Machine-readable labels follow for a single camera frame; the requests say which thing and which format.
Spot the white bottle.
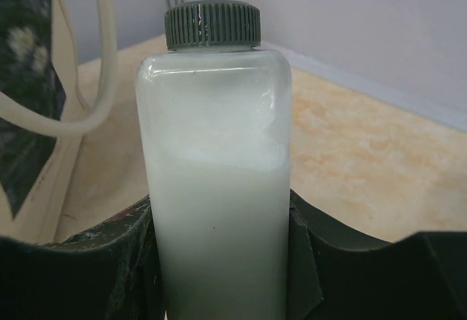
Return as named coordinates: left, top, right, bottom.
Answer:
left=135, top=0, right=293, bottom=319

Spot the cream canvas tote bag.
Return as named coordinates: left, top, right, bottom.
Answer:
left=0, top=0, right=150, bottom=244

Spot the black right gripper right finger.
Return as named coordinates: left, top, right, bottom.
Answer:
left=287, top=192, right=466, bottom=319

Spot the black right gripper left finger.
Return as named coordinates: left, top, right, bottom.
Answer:
left=1, top=198, right=163, bottom=319

